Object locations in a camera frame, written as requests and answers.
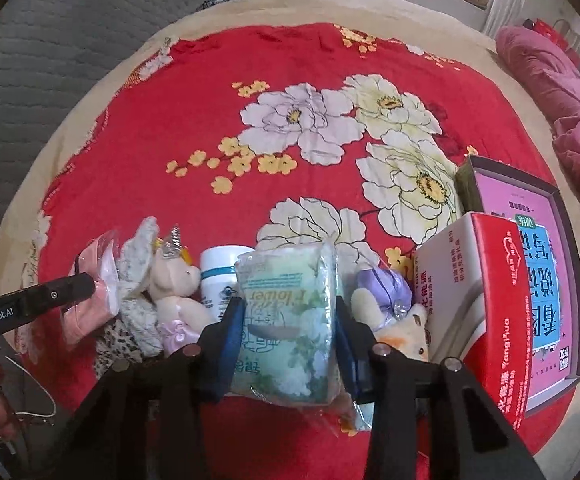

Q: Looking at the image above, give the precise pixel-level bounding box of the red floral blanket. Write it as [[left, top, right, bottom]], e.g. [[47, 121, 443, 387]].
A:
[[16, 22, 579, 480]]

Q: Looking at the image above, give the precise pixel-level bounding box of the unicorn plush toy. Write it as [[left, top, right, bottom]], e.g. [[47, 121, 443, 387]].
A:
[[147, 226, 215, 356]]

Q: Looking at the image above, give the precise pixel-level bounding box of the red and white carton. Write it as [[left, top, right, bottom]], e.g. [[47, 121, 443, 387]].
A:
[[414, 211, 532, 429]]

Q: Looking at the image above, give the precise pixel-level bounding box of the grey quilted headboard cushion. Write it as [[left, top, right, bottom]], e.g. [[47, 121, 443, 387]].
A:
[[0, 0, 205, 222]]

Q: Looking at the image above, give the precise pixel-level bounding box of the purple hat bunny plush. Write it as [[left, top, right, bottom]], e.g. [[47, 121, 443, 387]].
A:
[[351, 268, 429, 362]]

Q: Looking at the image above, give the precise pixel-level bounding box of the white supplement bottle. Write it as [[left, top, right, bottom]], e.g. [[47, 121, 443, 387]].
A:
[[200, 245, 253, 321]]

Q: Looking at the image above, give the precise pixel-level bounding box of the pink and blue book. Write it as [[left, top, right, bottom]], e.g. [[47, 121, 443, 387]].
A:
[[476, 172, 578, 412]]

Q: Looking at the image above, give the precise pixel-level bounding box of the red basin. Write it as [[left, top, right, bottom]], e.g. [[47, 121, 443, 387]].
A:
[[522, 18, 580, 73]]

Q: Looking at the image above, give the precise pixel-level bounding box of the dark shallow cardboard box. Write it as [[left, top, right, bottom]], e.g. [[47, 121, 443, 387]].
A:
[[456, 155, 580, 414]]

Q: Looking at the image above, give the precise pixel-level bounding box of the pink item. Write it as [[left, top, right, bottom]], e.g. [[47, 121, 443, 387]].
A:
[[61, 231, 120, 348]]

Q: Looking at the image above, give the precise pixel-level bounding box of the green floral tissue pack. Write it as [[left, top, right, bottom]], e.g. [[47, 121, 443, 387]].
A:
[[230, 242, 339, 406]]

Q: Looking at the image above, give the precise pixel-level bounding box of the leopard print scrunchie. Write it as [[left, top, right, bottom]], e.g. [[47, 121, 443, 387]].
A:
[[94, 318, 144, 380]]

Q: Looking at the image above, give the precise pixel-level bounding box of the beige bed cover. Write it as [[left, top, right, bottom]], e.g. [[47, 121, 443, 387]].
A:
[[0, 0, 580, 468]]

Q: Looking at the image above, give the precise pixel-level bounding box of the white floral scrunchie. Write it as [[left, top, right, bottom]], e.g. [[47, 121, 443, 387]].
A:
[[116, 217, 163, 358]]

